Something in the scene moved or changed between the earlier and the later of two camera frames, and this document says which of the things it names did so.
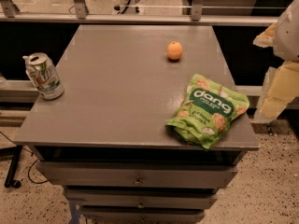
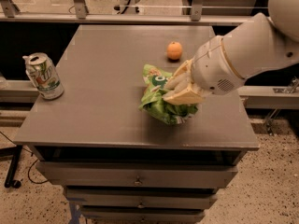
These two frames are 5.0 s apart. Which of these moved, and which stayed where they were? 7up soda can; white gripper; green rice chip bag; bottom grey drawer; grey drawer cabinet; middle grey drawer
Moved: white gripper; green rice chip bag
Stayed: bottom grey drawer; 7up soda can; grey drawer cabinet; middle grey drawer
